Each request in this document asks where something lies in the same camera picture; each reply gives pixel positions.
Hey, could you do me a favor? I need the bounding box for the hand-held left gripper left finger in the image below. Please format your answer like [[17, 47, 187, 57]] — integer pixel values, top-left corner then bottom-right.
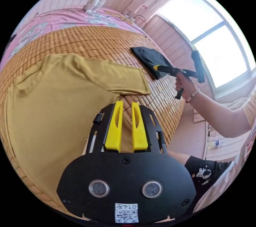
[[104, 100, 124, 152]]

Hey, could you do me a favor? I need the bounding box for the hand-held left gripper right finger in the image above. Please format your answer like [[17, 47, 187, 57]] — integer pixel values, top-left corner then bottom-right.
[[131, 102, 149, 152]]

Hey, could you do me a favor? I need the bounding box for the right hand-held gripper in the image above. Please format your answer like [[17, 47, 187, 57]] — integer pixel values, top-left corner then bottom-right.
[[153, 65, 198, 100]]

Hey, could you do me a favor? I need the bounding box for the black garment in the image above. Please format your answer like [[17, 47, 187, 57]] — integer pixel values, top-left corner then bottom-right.
[[130, 46, 175, 80]]

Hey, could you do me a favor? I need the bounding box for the person's right forearm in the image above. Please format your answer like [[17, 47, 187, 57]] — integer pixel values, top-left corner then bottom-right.
[[187, 90, 251, 138]]

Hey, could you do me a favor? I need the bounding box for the deep yellow short sleeve shirt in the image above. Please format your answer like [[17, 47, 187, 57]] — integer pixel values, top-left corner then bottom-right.
[[0, 53, 151, 210]]

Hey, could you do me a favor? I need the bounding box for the person's right hand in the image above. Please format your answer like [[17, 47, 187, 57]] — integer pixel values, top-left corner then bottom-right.
[[175, 71, 200, 103]]

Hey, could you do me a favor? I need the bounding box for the window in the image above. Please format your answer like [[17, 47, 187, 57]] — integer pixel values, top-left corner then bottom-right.
[[155, 0, 254, 100]]

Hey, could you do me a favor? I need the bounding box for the bed with woven mat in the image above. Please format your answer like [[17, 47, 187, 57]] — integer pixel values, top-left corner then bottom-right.
[[0, 6, 186, 214]]

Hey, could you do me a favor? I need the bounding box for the person's body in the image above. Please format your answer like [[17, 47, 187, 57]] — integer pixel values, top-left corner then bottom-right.
[[167, 88, 256, 214]]

